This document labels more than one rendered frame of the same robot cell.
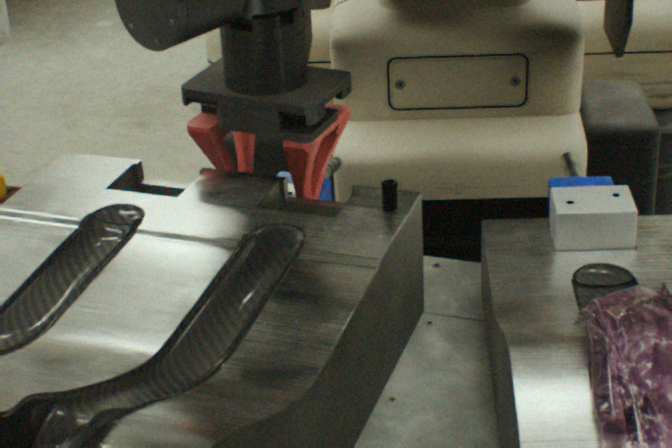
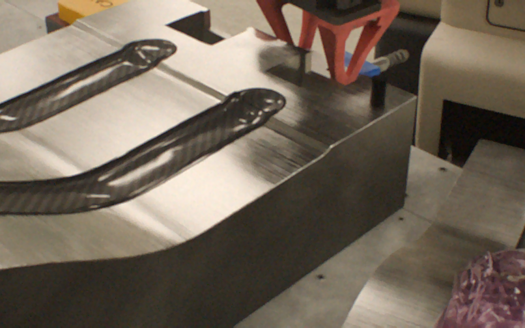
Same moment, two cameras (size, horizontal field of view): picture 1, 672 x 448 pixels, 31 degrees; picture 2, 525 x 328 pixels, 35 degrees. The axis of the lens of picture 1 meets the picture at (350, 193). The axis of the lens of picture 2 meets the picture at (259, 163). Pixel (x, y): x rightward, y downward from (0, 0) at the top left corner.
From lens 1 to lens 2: 0.26 m
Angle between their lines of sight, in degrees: 22
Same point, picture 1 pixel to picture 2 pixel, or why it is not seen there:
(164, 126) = not seen: hidden behind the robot
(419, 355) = (372, 245)
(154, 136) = not seen: hidden behind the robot
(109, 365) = (40, 169)
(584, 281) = not seen: outside the picture
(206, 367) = (121, 196)
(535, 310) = (468, 240)
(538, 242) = (519, 175)
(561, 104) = not seen: outside the picture
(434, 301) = (419, 201)
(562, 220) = not seen: outside the picture
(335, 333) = (242, 202)
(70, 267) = (92, 81)
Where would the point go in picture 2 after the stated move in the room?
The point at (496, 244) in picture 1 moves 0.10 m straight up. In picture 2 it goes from (477, 165) to (501, 22)
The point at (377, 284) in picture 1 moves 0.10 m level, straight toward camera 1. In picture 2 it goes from (321, 169) to (246, 270)
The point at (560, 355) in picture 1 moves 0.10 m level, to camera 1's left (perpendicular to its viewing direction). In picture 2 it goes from (418, 298) to (219, 240)
